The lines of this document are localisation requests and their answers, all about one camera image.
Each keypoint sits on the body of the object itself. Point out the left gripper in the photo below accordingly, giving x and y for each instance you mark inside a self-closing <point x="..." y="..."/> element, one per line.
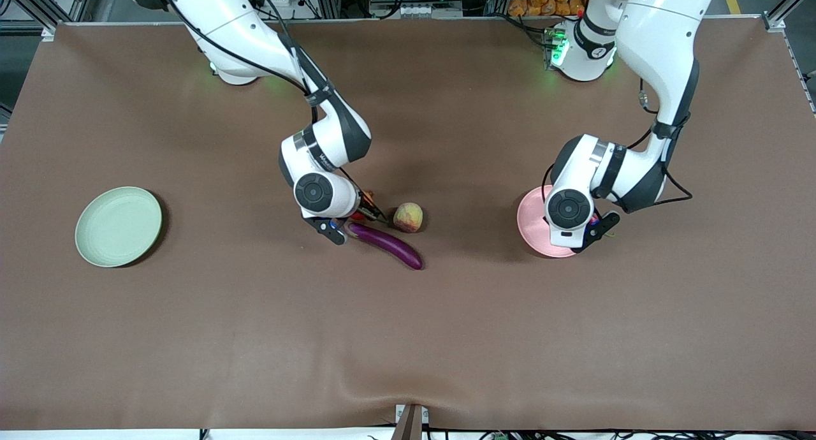
<point x="545" y="219"/>

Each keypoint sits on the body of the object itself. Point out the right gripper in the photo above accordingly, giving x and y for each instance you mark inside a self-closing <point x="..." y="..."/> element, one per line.
<point x="371" y="208"/>

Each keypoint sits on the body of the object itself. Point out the red apple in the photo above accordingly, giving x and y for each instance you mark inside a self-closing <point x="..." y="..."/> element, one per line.
<point x="370" y="196"/>

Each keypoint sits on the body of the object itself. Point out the red chili pepper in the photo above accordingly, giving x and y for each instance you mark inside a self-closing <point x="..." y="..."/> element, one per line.
<point x="596" y="222"/>

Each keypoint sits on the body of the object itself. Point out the yellow pink peach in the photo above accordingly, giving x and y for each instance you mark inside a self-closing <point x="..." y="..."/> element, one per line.
<point x="408" y="217"/>

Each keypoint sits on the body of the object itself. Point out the purple eggplant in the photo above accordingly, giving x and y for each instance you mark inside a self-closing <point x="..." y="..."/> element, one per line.
<point x="395" y="245"/>

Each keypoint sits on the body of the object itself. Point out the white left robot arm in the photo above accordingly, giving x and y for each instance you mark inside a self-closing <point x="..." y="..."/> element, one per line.
<point x="663" y="44"/>

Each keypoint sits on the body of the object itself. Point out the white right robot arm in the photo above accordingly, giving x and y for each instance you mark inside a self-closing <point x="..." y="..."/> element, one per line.
<point x="223" y="19"/>

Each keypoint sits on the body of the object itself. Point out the pink plate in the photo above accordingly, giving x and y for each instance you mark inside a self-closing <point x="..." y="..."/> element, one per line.
<point x="529" y="226"/>

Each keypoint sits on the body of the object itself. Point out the brown table cloth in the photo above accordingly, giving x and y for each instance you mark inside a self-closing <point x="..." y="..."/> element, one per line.
<point x="408" y="338"/>

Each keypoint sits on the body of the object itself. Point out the light green plate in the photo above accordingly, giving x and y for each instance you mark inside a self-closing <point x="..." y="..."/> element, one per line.
<point x="118" y="226"/>

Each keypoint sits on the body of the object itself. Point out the metal table bracket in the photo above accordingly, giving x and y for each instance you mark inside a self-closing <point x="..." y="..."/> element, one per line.
<point x="409" y="424"/>

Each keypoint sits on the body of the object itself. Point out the aluminium frame profile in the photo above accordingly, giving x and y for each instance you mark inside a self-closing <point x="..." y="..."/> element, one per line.
<point x="38" y="9"/>
<point x="790" y="3"/>

